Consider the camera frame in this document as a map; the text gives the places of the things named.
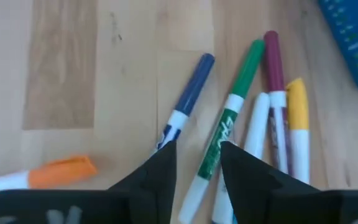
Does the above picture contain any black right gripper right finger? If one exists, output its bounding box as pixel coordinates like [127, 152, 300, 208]
[221, 141, 319, 224]

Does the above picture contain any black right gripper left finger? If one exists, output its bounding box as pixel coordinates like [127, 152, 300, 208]
[107, 140, 178, 224]

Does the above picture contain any thin blue marker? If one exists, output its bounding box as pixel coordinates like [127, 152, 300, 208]
[211, 91, 271, 224]

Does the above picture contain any thin orange marker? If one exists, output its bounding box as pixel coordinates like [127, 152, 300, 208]
[0, 154, 98, 200]

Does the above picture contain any thin yellow marker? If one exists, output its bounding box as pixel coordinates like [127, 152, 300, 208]
[285, 77, 310, 185]

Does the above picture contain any thin navy marker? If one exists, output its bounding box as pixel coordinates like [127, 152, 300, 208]
[152, 52, 216, 155]

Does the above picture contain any thin green Expo marker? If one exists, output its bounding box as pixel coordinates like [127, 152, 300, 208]
[178, 39, 266, 224]

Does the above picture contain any thin maroon marker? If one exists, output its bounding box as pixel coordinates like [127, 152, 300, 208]
[263, 30, 291, 175]

